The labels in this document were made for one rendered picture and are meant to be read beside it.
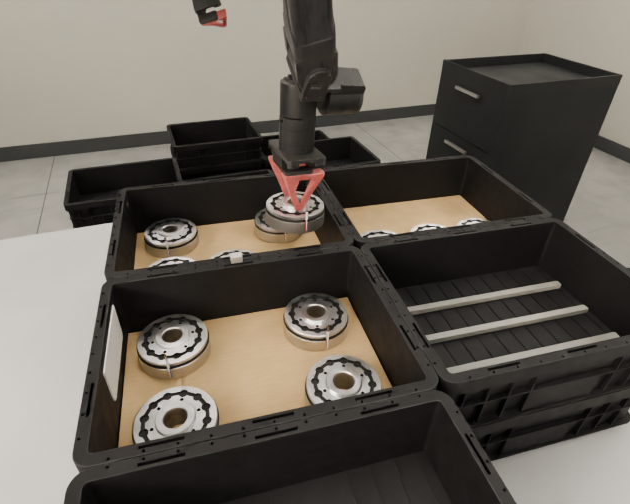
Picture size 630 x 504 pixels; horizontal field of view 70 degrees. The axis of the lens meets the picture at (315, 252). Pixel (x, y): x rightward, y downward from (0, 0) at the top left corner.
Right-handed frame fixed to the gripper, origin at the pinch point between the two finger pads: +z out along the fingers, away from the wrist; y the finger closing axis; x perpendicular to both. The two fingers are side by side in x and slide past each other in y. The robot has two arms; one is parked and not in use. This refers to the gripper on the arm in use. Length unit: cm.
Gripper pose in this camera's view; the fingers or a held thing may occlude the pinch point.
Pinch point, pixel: (294, 199)
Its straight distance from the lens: 78.0
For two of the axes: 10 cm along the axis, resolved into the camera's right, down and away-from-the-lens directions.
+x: -9.2, 1.6, -3.5
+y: -3.8, -5.2, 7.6
